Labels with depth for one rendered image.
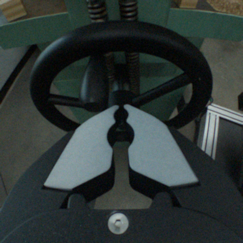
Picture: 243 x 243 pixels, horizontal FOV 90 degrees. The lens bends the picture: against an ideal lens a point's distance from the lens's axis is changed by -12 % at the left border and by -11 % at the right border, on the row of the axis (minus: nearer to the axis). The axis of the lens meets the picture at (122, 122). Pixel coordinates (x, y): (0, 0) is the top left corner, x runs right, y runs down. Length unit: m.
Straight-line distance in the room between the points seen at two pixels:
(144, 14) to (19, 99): 1.56
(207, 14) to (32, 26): 0.37
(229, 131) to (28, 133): 1.56
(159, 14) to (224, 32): 0.22
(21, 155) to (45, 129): 0.28
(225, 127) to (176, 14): 0.90
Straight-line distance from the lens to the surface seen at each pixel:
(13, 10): 0.41
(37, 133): 1.33
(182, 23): 0.36
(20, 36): 0.41
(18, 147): 1.39
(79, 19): 0.23
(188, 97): 0.54
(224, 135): 1.08
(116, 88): 0.25
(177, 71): 0.44
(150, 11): 0.23
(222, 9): 0.40
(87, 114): 0.62
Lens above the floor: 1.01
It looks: 63 degrees down
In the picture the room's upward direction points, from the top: 3 degrees counter-clockwise
